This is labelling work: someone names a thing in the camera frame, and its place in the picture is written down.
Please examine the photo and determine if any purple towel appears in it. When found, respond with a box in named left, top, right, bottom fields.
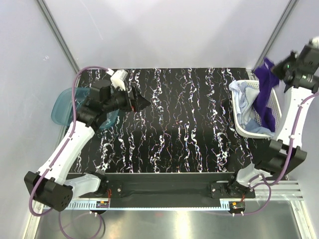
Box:
left=254, top=57, right=280, bottom=132

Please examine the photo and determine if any light blue towel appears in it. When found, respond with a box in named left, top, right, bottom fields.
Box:
left=228, top=80, right=276, bottom=138

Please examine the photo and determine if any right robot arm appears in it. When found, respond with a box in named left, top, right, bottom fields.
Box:
left=224, top=37, right=319, bottom=198

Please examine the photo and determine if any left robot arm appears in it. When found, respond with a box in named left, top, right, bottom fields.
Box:
left=24, top=80, right=151, bottom=217

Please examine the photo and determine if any white plastic basket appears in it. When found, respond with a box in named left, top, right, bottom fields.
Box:
left=231, top=79, right=284, bottom=139

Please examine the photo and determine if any teal translucent tray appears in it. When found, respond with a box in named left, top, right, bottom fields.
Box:
left=51, top=88, right=119, bottom=130

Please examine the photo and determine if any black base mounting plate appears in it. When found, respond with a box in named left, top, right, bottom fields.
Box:
left=68, top=173, right=256, bottom=209

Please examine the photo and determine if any left connector board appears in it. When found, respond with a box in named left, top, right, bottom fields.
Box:
left=96, top=200, right=110, bottom=208

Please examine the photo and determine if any connector board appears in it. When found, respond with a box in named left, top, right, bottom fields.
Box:
left=96, top=200, right=110, bottom=208
left=230, top=201, right=246, bottom=211

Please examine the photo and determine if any right connector board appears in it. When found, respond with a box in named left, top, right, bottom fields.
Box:
left=230, top=201, right=246, bottom=211

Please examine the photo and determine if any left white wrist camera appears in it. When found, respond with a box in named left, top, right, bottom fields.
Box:
left=107, top=69, right=128, bottom=91

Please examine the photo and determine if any right aluminium corner post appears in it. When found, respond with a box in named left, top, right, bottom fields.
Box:
left=252, top=0, right=299, bottom=70

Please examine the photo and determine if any aluminium corner post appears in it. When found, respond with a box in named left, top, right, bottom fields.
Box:
left=35, top=0, right=80, bottom=74
left=252, top=0, right=299, bottom=70

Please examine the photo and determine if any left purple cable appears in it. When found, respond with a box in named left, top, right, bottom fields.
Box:
left=29, top=65, right=114, bottom=239

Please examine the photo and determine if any purple cable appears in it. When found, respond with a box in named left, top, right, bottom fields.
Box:
left=205, top=92, right=319, bottom=217
left=29, top=65, right=114, bottom=239

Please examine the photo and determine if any left aluminium corner post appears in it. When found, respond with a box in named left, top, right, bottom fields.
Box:
left=35, top=0, right=80, bottom=74

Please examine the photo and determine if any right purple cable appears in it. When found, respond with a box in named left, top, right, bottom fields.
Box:
left=205, top=92, right=319, bottom=217

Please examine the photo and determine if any aluminium rail frame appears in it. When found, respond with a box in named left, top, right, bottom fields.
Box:
left=23, top=173, right=316, bottom=239

